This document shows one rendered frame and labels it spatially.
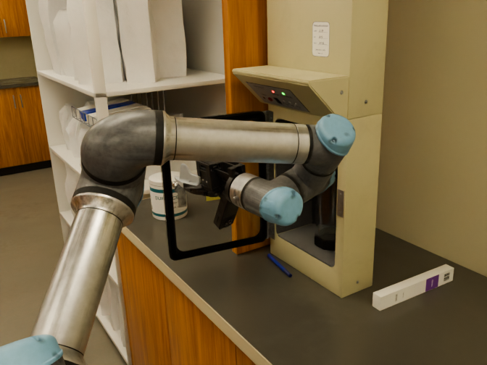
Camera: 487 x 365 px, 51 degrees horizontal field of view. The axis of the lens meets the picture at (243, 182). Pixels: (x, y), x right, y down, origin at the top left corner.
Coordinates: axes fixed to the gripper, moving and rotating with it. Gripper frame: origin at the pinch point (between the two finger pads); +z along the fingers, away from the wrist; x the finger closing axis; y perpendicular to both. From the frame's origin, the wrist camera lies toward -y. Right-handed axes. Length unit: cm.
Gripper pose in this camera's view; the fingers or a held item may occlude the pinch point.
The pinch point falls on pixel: (191, 175)
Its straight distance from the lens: 126.0
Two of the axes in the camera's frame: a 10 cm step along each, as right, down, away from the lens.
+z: -6.2, -2.5, 7.4
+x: -7.8, 3.1, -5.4
